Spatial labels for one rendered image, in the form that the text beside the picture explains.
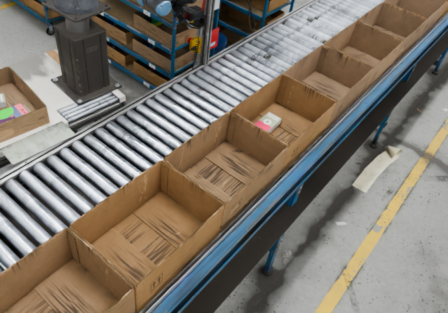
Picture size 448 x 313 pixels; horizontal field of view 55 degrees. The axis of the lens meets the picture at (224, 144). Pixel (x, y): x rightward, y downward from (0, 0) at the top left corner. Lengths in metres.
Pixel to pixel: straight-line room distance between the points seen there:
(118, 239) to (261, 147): 0.67
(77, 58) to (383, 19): 1.92
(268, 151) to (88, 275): 0.81
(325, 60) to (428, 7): 1.20
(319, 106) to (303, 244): 1.00
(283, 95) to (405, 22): 1.20
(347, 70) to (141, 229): 1.36
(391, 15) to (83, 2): 1.90
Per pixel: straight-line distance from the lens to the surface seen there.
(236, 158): 1.81
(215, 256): 1.48
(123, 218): 1.59
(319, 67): 2.42
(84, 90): 2.28
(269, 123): 1.95
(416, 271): 2.90
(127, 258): 1.49
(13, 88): 2.42
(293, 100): 2.08
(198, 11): 2.39
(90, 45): 2.18
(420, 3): 3.41
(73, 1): 2.07
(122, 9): 3.56
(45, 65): 2.57
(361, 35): 2.72
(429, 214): 3.23
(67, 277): 1.49
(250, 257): 1.84
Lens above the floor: 2.16
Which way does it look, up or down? 43 degrees down
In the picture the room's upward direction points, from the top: 9 degrees clockwise
